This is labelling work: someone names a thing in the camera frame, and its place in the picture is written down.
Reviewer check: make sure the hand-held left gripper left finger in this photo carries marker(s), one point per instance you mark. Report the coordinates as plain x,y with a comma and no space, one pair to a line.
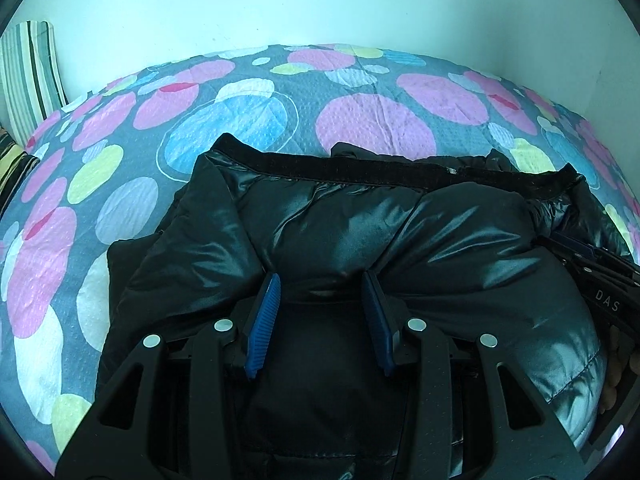
262,325

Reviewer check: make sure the person's right hand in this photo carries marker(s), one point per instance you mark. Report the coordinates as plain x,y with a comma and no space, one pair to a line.
617,365

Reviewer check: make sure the polka dot bedsheet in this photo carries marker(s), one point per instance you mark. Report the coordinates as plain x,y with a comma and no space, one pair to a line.
375,120

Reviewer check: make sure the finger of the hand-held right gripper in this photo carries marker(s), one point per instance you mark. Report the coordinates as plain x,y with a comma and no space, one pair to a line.
575,241
567,256

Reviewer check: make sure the striped pillow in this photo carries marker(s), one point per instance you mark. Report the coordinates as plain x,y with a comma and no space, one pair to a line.
30,75

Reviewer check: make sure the black puffer jacket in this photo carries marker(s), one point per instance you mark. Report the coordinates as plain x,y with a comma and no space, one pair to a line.
325,220

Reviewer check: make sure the dark yellow striped cushion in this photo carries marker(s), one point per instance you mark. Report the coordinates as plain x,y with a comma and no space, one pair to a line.
12,170

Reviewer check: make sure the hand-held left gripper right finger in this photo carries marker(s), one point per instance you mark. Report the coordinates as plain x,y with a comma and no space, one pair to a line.
377,325

